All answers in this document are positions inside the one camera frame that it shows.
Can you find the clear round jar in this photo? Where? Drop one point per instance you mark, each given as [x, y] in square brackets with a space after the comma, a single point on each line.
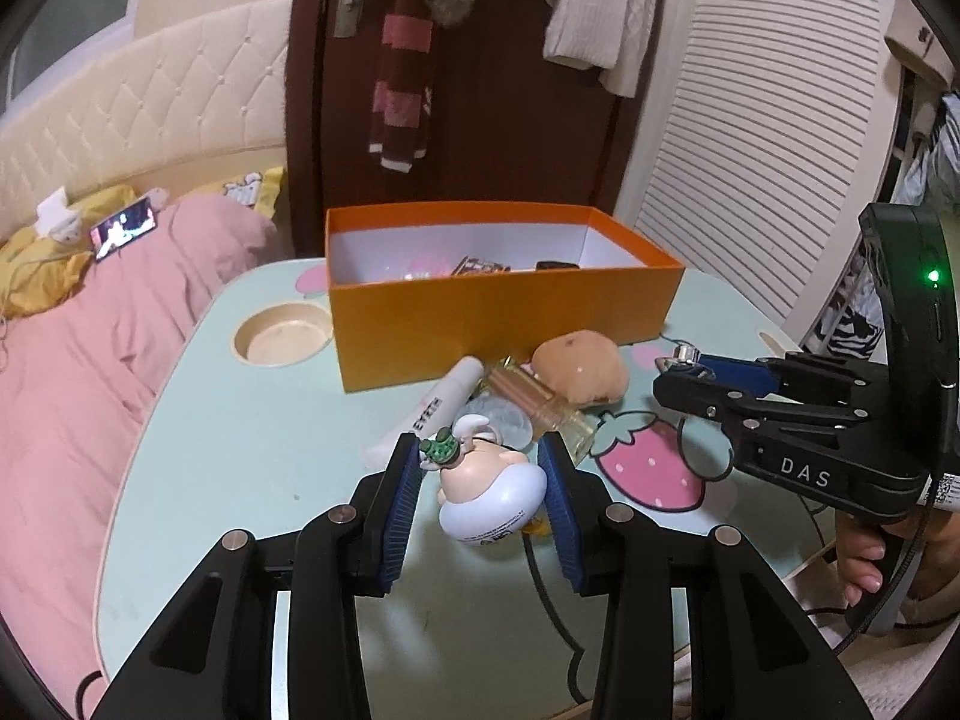
[502, 420]

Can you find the white cosmetic tube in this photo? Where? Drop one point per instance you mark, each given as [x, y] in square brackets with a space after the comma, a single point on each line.
[435, 409]

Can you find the mint green desktop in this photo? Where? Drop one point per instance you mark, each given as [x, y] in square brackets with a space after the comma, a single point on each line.
[262, 450]

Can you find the gold perfume bottle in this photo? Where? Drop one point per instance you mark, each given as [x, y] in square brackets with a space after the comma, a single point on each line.
[529, 394]

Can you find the maroon striped scarf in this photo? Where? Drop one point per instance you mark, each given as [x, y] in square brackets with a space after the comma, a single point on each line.
[401, 75]

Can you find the clear ribbed bottle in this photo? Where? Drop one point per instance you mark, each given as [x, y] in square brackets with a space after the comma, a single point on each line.
[480, 265]

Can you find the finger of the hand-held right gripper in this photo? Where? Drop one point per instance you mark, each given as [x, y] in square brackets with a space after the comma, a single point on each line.
[739, 375]
[697, 397]

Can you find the white louvered door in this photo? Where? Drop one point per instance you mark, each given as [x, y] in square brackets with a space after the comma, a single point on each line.
[750, 165]

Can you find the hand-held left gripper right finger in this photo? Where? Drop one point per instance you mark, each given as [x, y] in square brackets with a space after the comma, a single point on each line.
[562, 510]

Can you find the cream tufted headboard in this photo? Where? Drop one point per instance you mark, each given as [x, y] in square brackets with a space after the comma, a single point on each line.
[150, 90]

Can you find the white knit sweater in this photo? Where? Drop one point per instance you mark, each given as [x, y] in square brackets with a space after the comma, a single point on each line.
[600, 7]

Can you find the person's right hand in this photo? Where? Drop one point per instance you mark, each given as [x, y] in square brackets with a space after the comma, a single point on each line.
[861, 562]

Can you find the pink blanket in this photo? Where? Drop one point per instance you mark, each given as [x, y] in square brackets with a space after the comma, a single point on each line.
[90, 390]

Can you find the brown plush bun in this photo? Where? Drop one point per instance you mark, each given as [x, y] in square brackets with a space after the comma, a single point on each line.
[581, 367]

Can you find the white tissue holder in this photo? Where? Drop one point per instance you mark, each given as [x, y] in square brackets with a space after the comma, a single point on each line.
[58, 217]

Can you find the orange cardboard box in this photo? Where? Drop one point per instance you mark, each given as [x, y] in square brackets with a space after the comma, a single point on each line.
[487, 322]

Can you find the beige shelf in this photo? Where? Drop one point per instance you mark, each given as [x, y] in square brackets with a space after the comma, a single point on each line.
[926, 45]

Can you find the dark brown wooden door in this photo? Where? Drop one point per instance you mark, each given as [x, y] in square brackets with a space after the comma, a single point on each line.
[510, 127]

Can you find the white haired doll figurine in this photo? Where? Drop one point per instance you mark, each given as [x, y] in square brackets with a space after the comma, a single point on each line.
[487, 495]

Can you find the white cloth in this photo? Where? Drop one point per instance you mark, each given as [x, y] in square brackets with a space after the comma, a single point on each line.
[900, 675]

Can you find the smartphone with lit screen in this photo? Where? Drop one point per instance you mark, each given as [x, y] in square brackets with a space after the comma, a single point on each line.
[124, 229]

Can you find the small silver clip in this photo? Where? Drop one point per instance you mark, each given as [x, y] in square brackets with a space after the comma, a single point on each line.
[686, 356]

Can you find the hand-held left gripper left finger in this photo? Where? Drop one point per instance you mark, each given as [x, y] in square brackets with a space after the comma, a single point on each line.
[401, 510]

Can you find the zebra striped cloth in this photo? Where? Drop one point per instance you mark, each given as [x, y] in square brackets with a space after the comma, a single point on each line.
[851, 334]

